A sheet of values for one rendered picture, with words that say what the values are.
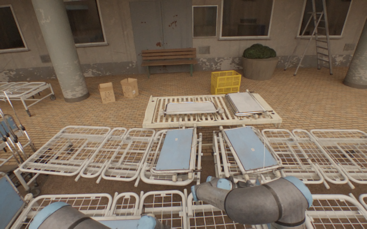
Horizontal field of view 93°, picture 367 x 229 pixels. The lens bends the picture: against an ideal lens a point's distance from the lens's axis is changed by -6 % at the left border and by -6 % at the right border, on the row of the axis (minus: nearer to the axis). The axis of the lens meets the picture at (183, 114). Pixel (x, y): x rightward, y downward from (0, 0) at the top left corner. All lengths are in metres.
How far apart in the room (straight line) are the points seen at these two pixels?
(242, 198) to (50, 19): 4.83
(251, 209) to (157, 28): 6.17
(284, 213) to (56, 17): 4.94
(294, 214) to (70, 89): 5.04
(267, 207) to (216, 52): 6.33
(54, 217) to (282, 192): 0.65
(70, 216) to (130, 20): 6.30
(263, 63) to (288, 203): 5.32
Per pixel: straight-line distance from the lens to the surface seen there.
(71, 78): 5.16
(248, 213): 0.66
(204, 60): 6.73
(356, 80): 6.81
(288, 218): 0.73
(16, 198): 2.12
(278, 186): 0.69
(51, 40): 5.06
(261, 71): 5.97
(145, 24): 6.52
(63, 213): 0.62
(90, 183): 2.80
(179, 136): 2.25
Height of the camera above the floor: 1.89
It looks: 29 degrees down
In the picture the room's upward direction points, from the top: 2 degrees counter-clockwise
